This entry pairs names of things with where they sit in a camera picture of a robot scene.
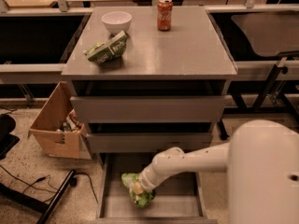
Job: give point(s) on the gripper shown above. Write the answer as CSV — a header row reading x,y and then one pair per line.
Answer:
x,y
145,181

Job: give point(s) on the green rice chip bag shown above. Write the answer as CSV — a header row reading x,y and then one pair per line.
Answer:
x,y
142,200

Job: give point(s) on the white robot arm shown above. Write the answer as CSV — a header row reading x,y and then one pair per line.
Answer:
x,y
261,161

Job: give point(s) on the open bottom grey drawer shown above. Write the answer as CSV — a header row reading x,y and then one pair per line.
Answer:
x,y
179,200

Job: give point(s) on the middle grey drawer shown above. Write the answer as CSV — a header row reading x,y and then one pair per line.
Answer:
x,y
146,142

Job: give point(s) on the top grey drawer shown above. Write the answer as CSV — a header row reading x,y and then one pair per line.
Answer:
x,y
148,109

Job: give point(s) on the grey drawer cabinet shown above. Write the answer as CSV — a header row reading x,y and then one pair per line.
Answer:
x,y
187,61

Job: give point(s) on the green snack bag on counter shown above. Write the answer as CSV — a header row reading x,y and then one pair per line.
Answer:
x,y
106,51

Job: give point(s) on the black stand leg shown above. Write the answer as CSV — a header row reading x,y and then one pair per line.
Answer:
x,y
45,209

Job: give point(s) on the cardboard box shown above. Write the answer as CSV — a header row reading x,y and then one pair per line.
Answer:
x,y
57,129

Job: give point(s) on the black office chair base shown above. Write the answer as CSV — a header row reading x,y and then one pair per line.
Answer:
x,y
7,140

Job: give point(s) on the white bowl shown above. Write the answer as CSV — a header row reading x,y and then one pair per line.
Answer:
x,y
117,21

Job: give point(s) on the orange soda can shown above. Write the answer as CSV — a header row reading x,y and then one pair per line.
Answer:
x,y
164,12

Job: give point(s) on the grey chair seat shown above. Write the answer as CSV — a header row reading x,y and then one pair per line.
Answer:
x,y
270,33

